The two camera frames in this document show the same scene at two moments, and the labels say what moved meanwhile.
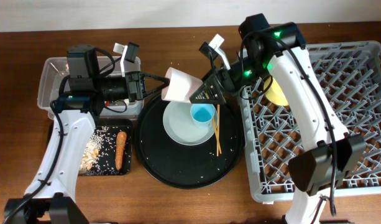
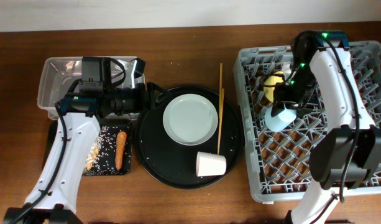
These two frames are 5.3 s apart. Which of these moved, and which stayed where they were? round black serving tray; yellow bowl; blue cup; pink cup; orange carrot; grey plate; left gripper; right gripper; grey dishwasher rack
Moved: left gripper; pink cup; right gripper; blue cup
Stayed: grey dishwasher rack; grey plate; orange carrot; round black serving tray; yellow bowl
